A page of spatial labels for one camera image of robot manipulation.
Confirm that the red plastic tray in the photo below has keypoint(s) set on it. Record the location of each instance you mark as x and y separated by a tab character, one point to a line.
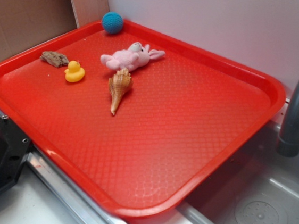
184	116

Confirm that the tan spiral seashell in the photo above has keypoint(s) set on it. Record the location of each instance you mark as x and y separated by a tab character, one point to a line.
119	84

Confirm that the pink plush bunny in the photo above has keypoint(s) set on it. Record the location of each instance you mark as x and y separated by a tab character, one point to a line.
134	57

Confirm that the yellow rubber duck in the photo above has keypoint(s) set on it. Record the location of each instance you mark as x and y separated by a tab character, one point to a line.
74	72

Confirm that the blue crocheted ball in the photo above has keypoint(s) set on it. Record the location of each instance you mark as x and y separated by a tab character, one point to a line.
112	23

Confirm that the grey plastic sink basin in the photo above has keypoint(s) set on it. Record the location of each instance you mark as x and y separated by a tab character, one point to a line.
255	185

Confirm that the brown cardboard panel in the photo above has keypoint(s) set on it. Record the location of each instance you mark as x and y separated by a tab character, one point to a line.
27	23

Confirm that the silver metal rail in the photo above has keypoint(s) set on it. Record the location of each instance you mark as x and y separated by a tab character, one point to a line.
42	193

